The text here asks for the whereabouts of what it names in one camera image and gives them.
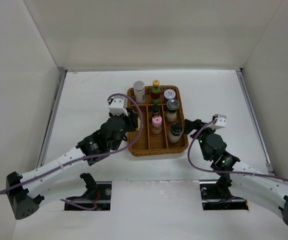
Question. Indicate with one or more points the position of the pink cap spice jar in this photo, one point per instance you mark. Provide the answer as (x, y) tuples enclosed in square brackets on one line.
[(156, 124)]

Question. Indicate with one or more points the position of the brown wicker divided tray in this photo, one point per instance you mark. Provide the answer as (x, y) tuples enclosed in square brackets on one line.
[(149, 143)]

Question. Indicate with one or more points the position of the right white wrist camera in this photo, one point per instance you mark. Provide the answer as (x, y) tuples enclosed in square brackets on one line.
[(220, 121)]

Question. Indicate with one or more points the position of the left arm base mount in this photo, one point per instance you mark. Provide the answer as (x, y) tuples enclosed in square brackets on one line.
[(96, 196)]

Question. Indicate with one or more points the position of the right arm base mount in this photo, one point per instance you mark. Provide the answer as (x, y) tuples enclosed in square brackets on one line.
[(215, 196)]

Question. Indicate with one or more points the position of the salt shaker silver cap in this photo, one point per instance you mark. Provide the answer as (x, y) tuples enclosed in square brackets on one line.
[(172, 107)]

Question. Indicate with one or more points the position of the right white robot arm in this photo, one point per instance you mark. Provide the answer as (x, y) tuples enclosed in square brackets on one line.
[(237, 179)]

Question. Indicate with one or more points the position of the jar with red white lid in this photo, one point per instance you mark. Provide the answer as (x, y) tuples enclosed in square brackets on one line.
[(169, 94)]

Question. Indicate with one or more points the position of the red sauce bottle green label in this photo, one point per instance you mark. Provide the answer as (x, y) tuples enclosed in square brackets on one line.
[(155, 93)]

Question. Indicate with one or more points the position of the white jar silver lid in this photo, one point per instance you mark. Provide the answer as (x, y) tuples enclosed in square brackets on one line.
[(139, 92)]

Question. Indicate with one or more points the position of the white bottle black cap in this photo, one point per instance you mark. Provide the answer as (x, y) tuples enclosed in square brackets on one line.
[(175, 133)]

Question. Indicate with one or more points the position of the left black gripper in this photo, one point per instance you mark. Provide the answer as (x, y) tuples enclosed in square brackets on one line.
[(132, 118)]

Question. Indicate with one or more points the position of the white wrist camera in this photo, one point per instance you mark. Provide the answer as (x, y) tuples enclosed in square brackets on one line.
[(220, 121), (116, 106)]

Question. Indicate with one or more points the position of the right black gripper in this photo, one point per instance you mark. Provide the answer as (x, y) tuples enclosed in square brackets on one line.
[(190, 125)]

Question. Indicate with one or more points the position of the small dark spice jar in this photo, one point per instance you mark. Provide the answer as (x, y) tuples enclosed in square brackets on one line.
[(155, 110)]

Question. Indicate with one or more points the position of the brown bottle yellow label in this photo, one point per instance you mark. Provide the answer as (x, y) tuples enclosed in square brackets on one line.
[(139, 124)]

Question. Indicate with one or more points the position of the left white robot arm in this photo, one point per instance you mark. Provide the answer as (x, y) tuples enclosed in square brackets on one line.
[(24, 191)]

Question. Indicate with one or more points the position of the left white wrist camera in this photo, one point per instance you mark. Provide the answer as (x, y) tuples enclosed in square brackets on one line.
[(116, 106)]

